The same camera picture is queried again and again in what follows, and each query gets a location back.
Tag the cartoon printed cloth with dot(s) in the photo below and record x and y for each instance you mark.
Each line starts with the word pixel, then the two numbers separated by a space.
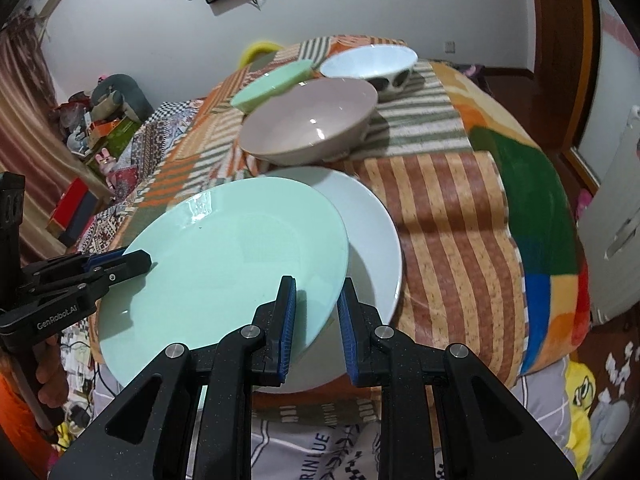
pixel 600 410

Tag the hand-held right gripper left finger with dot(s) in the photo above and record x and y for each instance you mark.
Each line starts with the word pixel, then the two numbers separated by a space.
pixel 285 330

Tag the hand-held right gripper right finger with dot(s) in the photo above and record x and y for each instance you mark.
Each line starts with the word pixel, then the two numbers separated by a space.
pixel 347 335

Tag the pink rabbit toy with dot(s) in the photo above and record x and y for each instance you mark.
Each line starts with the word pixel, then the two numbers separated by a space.
pixel 106 161

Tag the pink bowl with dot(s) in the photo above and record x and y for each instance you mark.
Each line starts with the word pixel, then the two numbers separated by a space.
pixel 305 120

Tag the checkered patterned quilt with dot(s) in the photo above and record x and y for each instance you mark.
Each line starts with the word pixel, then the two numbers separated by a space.
pixel 150 145

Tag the green cardboard box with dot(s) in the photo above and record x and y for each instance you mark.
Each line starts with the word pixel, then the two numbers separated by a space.
pixel 117 137

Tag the white wall socket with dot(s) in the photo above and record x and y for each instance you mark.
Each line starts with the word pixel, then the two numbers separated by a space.
pixel 450 47

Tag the person's left forearm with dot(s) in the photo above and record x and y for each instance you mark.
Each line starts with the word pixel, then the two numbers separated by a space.
pixel 17 410

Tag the person's left hand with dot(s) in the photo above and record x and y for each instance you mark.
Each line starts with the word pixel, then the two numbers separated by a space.
pixel 50 375

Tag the white bowl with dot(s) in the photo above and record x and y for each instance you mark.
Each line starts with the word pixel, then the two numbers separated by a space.
pixel 365 62

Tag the grey printed bed sheet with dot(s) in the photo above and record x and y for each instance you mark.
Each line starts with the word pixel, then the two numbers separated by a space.
pixel 310 440

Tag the wooden door frame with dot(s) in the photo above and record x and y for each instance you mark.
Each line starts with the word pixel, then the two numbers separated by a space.
pixel 555 60

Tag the striped patchwork blanket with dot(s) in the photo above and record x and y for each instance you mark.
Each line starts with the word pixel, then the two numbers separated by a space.
pixel 435 200

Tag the grey plush toy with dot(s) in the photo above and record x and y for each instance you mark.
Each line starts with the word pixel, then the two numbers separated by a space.
pixel 122 92

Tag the dark patterned bag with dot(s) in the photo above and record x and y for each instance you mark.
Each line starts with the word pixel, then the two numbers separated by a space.
pixel 472 75

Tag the white plate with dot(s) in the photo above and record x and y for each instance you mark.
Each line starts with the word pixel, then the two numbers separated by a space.
pixel 370 240

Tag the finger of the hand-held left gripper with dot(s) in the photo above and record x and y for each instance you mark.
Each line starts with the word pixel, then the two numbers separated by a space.
pixel 105 260
pixel 130 267

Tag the green plate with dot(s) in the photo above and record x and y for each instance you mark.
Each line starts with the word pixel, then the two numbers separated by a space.
pixel 225 270

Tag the white sliding door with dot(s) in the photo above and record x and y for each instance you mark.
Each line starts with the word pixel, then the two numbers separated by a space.
pixel 615 85

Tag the green bowl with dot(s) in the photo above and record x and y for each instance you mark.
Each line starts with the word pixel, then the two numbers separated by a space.
pixel 270 85

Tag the red box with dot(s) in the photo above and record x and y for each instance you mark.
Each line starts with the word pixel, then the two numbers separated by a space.
pixel 67 205

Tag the dark blue box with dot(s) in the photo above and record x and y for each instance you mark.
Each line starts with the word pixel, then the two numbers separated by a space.
pixel 80 225

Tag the pile of assorted toys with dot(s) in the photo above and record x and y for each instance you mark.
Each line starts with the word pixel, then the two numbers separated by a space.
pixel 75 120

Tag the striped brown curtain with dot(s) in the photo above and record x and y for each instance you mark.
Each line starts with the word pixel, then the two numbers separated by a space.
pixel 25 135

